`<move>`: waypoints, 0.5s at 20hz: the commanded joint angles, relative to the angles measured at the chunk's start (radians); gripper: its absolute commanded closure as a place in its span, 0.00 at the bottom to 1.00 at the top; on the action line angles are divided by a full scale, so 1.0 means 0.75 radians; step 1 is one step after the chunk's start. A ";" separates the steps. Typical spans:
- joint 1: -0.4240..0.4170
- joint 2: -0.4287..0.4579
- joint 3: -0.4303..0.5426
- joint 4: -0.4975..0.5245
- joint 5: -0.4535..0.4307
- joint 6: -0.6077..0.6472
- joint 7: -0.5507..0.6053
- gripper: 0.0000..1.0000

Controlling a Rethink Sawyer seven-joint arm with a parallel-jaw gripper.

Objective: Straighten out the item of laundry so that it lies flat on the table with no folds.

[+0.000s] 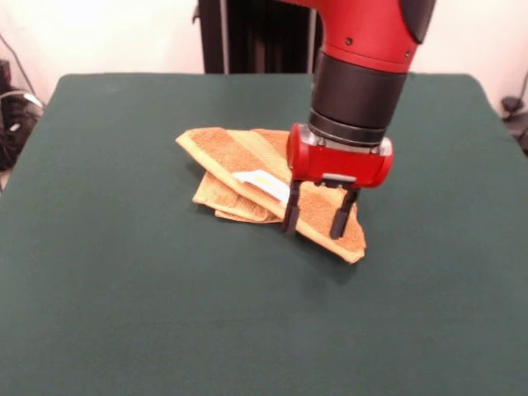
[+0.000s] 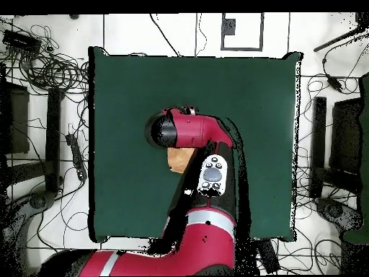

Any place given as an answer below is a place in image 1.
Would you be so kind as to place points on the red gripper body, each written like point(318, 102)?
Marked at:
point(342, 165)

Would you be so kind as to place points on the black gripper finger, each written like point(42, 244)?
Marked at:
point(339, 224)
point(290, 220)

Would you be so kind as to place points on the orange terry towel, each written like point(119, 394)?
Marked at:
point(231, 152)

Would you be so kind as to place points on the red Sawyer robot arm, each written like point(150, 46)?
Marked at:
point(359, 99)

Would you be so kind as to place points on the dark green table cloth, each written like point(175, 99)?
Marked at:
point(123, 288)

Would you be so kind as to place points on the black box with red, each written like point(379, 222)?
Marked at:
point(4, 74)

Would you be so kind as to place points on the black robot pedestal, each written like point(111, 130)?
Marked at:
point(214, 41)

